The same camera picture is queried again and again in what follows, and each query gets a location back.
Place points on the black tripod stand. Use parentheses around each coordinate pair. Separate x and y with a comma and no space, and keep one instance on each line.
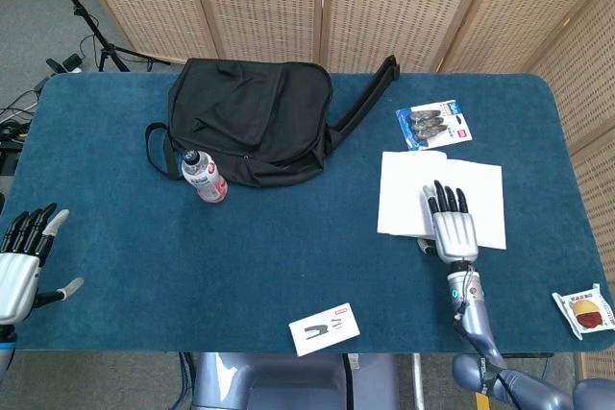
(81,11)

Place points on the clear plastic drink bottle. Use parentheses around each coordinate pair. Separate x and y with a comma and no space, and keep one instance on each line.
(204,177)

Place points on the blue table mat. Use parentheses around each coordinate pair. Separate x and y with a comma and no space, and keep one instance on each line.
(202,247)

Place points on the black backpack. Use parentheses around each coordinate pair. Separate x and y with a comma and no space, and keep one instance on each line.
(259,122)

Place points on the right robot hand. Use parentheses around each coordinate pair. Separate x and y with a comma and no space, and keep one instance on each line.
(454,230)

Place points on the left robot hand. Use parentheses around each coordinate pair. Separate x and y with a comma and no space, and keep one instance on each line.
(17,280)

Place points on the blue clip blister pack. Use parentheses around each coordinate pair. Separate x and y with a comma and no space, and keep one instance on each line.
(434,125)

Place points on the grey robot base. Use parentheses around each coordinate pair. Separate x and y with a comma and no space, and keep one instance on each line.
(288,381)

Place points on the white paper booklet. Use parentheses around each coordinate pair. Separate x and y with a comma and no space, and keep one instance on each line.
(408,194)

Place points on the wooden folding screen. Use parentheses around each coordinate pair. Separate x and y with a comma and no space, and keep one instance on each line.
(384,2)

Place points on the black power adapter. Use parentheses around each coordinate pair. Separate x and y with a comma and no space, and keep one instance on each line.
(71,62)

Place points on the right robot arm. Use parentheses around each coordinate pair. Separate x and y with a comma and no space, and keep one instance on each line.
(485,333)

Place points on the white stapler box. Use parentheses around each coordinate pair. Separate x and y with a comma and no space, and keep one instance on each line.
(324,329)

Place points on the snack packet with red print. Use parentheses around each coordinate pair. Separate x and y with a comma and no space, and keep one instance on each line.
(583,311)

